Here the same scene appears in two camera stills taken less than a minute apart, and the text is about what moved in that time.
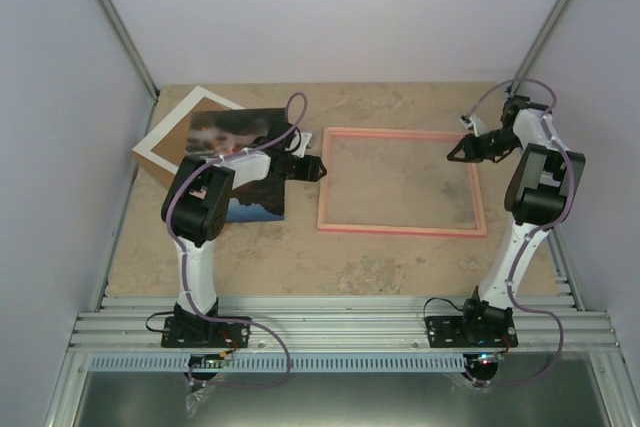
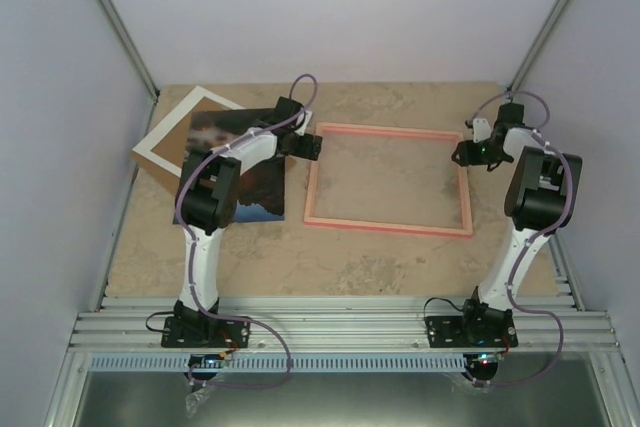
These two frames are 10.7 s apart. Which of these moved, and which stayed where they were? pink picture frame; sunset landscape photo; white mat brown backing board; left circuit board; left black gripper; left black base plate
Moved: left black gripper; pink picture frame
Stayed: sunset landscape photo; left circuit board; white mat brown backing board; left black base plate
